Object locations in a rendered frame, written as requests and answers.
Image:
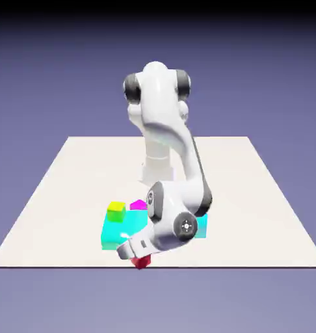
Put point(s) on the small yellow-green cube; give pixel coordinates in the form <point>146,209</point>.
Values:
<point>116,211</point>

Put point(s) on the small magenta cube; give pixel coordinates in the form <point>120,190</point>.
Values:
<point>138,205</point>

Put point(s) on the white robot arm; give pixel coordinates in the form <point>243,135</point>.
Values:
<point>160,104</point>

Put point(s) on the small red cube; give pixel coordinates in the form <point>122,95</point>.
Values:
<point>141,262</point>

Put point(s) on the large cyan box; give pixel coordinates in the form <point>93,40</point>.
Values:
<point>121,229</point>

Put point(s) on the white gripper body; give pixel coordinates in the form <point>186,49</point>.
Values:
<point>133,249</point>

